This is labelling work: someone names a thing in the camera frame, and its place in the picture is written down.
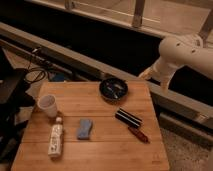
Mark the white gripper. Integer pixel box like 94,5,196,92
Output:
139,59,174,91

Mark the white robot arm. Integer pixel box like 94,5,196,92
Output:
139,34,213,90

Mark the dark ceramic bowl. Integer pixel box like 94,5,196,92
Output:
99,78,128,101

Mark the blue sponge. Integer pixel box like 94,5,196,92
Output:
77,119,93,140

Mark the white plastic bottle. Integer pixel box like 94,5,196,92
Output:
48,117,63,158

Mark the black cable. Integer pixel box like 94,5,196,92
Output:
23,46,54,85

